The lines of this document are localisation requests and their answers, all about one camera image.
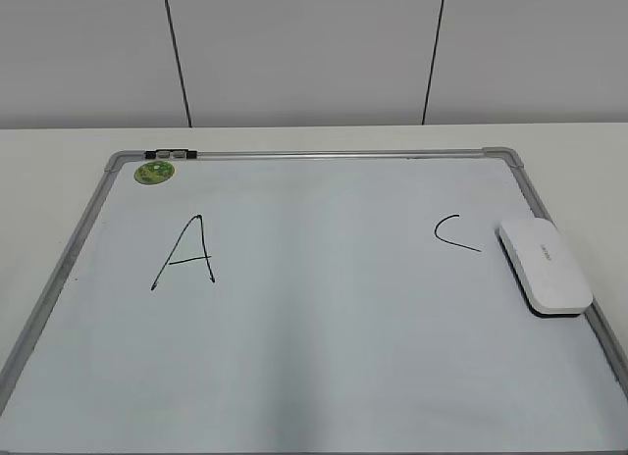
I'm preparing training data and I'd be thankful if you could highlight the round green sticker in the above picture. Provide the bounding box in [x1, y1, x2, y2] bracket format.
[133, 161, 176, 185]

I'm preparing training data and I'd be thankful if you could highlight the white board with grey frame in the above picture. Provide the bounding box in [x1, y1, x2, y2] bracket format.
[1, 148, 627, 454]

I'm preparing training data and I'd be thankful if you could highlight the metal hanging clip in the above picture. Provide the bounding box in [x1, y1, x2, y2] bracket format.
[144, 149, 198, 160]

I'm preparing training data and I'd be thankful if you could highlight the white board eraser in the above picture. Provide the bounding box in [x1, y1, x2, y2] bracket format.
[497, 218, 594, 318]

